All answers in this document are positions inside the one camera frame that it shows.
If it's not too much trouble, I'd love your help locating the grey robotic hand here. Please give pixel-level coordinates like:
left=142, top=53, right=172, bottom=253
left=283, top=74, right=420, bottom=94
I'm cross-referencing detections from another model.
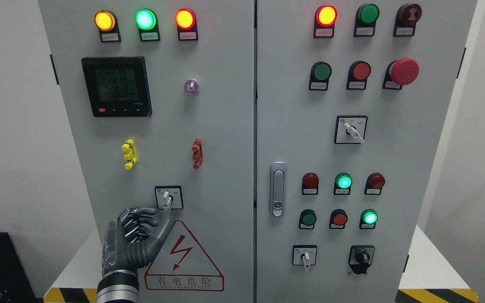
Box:
left=102, top=207, right=173, bottom=276

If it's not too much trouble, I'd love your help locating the white rotary light switch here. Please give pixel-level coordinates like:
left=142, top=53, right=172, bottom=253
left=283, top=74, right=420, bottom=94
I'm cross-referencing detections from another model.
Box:
left=155, top=186, right=184, bottom=210

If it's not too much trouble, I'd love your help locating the yellow indicator light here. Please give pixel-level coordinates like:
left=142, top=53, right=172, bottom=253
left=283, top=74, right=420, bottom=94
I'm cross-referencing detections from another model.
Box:
left=94, top=10, right=121, bottom=43

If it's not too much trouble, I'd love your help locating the red electrical hazard warning sticker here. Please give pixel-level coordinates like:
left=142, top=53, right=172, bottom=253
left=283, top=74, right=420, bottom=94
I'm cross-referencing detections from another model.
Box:
left=144, top=220, right=224, bottom=292

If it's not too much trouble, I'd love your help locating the yellow terminal connector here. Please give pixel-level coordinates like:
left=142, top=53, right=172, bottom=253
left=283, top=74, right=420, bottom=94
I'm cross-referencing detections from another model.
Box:
left=121, top=138, right=137, bottom=170

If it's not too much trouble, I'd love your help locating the red terminal connector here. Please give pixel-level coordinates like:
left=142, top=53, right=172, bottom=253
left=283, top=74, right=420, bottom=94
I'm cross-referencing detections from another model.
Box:
left=191, top=138, right=203, bottom=170

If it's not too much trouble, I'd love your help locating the grey left cabinet door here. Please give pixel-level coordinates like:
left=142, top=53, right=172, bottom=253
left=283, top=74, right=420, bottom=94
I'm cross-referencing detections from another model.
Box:
left=39, top=0, right=254, bottom=303

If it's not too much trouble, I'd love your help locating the grey cabinet door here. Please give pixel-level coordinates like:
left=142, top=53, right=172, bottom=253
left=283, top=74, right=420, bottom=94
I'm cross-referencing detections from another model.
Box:
left=39, top=0, right=254, bottom=303
left=256, top=0, right=477, bottom=303

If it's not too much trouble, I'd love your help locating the black digital power meter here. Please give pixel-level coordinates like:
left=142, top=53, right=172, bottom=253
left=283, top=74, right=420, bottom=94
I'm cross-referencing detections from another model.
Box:
left=81, top=56, right=152, bottom=117

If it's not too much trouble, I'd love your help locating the small clear lamp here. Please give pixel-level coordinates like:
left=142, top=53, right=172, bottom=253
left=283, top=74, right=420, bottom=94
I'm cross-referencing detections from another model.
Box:
left=184, top=78, right=200, bottom=96

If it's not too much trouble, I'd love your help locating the green push button lower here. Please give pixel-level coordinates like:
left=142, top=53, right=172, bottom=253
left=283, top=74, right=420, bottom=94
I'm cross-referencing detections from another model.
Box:
left=298, top=209, right=317, bottom=229

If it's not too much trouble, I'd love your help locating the dark red indicator left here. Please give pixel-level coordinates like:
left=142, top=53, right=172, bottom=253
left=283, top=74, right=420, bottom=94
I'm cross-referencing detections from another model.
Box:
left=301, top=172, right=319, bottom=195

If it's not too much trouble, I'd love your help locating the dark red indicator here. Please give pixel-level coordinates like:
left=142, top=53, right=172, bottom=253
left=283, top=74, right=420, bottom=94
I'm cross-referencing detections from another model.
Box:
left=365, top=173, right=386, bottom=195
left=301, top=172, right=319, bottom=195

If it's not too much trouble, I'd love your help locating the red push button lower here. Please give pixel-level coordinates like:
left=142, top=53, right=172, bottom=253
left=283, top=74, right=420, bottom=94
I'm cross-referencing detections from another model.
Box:
left=329, top=209, right=348, bottom=229

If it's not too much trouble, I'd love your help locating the red push button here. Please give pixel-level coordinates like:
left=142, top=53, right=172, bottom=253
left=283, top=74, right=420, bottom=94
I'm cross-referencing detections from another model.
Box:
left=329, top=209, right=348, bottom=229
left=346, top=60, right=371, bottom=90

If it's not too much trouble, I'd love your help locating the green lit indicator middle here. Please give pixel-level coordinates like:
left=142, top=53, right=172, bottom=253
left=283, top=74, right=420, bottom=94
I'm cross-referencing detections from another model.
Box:
left=333, top=173, right=352, bottom=195

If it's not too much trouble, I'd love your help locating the green indicator light top left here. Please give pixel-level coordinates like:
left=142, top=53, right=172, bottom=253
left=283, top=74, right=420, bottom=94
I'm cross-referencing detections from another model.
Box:
left=135, top=8, right=160, bottom=42

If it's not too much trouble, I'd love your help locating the red indicator light top left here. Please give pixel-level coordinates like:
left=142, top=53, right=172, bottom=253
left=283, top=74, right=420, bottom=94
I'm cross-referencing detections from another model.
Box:
left=175, top=8, right=198, bottom=41

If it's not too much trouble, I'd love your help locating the green lit push button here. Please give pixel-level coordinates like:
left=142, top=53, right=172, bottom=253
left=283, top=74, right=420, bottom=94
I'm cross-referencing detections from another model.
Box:
left=359, top=209, right=378, bottom=229

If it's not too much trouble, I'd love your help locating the dark red indicator right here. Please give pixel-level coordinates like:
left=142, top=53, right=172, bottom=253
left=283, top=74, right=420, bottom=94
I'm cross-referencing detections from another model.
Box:
left=365, top=173, right=386, bottom=195

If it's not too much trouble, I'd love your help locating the green push button upper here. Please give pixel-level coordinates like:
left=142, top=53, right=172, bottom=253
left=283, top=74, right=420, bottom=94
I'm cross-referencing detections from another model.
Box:
left=308, top=61, right=332, bottom=91

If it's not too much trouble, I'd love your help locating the grey right cabinet door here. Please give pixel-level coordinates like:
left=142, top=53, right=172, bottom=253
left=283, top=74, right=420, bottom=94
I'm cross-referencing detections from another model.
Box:
left=256, top=0, right=477, bottom=303

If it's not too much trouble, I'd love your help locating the red push button upper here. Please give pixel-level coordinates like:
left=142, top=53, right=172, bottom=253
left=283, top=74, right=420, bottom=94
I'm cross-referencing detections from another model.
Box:
left=346, top=60, right=371, bottom=90

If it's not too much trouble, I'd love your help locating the red lit indicator right door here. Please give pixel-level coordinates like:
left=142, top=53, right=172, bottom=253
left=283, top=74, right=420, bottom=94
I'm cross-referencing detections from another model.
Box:
left=313, top=5, right=338, bottom=38

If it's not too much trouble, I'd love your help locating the white platform with hazard stripes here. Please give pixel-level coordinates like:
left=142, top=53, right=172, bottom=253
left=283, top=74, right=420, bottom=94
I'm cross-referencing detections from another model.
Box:
left=42, top=227, right=479, bottom=303

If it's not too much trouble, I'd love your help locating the red emergency stop button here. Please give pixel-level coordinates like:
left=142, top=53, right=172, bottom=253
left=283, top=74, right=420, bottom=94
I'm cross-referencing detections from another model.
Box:
left=382, top=58, right=420, bottom=90

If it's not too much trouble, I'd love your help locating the green indicator top right door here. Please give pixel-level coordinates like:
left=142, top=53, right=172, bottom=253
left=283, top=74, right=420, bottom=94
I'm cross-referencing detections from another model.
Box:
left=353, top=3, right=380, bottom=37

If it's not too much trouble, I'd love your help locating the dark red buzzer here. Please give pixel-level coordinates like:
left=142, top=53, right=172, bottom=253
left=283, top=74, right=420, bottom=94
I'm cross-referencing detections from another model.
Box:
left=393, top=3, right=422, bottom=37

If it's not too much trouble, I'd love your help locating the silver door handle lock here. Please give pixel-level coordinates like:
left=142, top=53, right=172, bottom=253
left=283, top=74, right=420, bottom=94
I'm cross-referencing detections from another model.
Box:
left=269, top=162, right=287, bottom=218

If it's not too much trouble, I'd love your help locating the white selector switch lower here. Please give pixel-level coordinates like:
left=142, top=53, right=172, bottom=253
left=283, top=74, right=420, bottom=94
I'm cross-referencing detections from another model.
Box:
left=291, top=245, right=317, bottom=267

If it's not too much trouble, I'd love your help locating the white selector switch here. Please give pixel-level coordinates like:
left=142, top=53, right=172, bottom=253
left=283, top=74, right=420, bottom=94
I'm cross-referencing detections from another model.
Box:
left=291, top=245, right=317, bottom=267
left=334, top=115, right=368, bottom=144

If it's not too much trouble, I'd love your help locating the black rotary knob switch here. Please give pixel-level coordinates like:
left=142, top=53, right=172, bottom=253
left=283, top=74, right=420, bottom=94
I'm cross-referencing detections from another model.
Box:
left=348, top=245, right=375, bottom=274

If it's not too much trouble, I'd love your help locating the white selector switch upper right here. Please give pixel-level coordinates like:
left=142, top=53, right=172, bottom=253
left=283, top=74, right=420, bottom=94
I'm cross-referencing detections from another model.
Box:
left=334, top=115, right=368, bottom=144

